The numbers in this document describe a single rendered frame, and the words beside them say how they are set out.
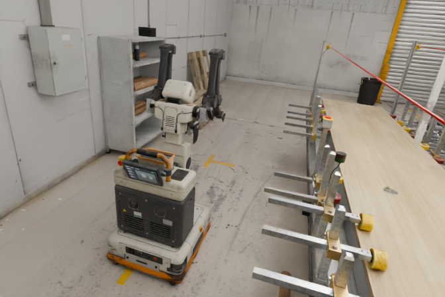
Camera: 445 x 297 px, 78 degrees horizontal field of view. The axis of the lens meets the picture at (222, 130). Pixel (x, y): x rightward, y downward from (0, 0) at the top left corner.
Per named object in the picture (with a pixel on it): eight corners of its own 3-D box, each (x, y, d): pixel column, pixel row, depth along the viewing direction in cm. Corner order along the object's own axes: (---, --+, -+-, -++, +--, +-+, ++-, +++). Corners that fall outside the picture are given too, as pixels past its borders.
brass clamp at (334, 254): (324, 257, 117) (327, 249, 115) (322, 236, 129) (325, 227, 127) (340, 261, 115) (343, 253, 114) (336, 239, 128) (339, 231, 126)
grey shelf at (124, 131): (106, 153, 380) (97, 36, 324) (141, 131, 461) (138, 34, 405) (134, 159, 370) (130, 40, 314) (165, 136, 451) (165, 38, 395)
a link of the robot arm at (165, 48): (157, 40, 214) (168, 42, 212) (165, 43, 227) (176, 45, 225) (151, 97, 222) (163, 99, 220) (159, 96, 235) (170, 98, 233)
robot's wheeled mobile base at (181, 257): (180, 288, 195) (181, 262, 186) (104, 261, 210) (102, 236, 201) (211, 227, 255) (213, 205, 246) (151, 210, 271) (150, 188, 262)
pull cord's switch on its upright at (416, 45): (389, 124, 378) (416, 41, 338) (386, 121, 392) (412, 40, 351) (395, 125, 376) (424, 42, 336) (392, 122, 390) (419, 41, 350)
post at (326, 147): (310, 204, 201) (324, 145, 184) (310, 202, 205) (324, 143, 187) (315, 205, 201) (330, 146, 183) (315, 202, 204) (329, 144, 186)
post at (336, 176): (314, 247, 154) (334, 172, 137) (314, 242, 157) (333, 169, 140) (320, 248, 153) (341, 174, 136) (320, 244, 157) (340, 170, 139)
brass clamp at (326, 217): (321, 221, 139) (324, 212, 137) (320, 205, 152) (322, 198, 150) (334, 223, 138) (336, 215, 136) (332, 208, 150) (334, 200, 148)
